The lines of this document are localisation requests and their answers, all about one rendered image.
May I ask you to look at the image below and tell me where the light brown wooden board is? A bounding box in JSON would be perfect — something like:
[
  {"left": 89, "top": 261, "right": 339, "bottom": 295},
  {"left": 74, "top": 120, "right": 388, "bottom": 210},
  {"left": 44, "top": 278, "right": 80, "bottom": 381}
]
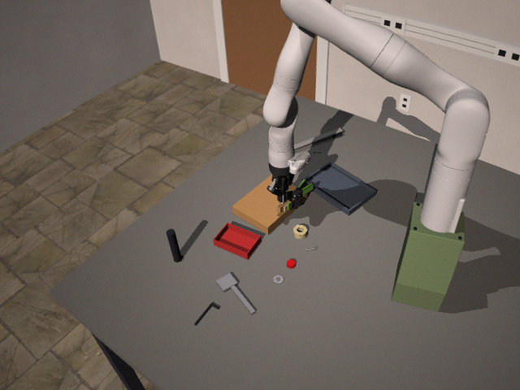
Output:
[{"left": 232, "top": 175, "right": 299, "bottom": 235}]

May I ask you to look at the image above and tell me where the cream ring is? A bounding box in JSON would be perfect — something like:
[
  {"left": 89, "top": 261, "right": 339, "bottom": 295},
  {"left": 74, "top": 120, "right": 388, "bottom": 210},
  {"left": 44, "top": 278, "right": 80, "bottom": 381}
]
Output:
[{"left": 293, "top": 225, "right": 307, "bottom": 239}]

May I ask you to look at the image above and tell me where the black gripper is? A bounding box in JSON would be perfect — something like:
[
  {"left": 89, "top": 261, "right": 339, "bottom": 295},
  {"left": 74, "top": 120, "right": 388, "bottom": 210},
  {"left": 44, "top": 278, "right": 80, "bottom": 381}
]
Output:
[{"left": 266, "top": 163, "right": 294, "bottom": 203}]

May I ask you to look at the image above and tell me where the red rectangular tray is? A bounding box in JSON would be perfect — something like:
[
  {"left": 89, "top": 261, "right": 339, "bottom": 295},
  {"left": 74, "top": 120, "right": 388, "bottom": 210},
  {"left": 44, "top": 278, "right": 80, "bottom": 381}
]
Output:
[{"left": 213, "top": 223, "right": 261, "bottom": 259}]

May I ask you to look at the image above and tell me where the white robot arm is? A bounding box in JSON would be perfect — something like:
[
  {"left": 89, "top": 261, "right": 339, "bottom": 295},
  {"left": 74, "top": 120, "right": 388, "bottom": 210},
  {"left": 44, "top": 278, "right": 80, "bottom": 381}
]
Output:
[{"left": 262, "top": 0, "right": 490, "bottom": 233}]

